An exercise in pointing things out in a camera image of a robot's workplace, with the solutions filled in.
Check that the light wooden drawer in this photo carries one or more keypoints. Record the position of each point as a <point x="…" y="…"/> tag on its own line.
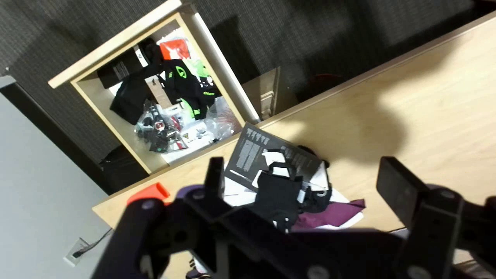
<point x="114" y="44"/>

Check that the black socks with black card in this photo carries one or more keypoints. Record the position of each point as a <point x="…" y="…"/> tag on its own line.
<point x="280" y="199"/>

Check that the purple cloth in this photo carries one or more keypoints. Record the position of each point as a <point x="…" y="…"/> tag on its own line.
<point x="331" y="214"/>

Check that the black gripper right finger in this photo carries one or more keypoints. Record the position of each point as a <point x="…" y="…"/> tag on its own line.
<point x="427" y="218"/>

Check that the wooden desk cabinet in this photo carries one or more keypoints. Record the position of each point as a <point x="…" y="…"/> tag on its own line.
<point x="264" y="94"/>

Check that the clear bag of small parts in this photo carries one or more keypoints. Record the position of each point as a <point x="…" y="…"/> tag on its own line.
<point x="162" y="131"/>

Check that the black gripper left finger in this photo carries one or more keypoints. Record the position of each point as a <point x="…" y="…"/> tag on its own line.
<point x="214" y="179"/>

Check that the black folded socks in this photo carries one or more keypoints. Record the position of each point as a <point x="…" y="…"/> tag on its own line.
<point x="129" y="95"/>

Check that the orange and white card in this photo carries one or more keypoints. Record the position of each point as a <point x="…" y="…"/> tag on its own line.
<point x="173" y="50"/>

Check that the black and green gloves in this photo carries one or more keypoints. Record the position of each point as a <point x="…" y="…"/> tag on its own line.
<point x="187" y="84"/>

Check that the brown cardboard label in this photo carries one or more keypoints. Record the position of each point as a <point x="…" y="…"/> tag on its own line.
<point x="159" y="92"/>

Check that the white wall outlet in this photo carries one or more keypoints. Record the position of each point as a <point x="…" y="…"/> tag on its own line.
<point x="84" y="245"/>

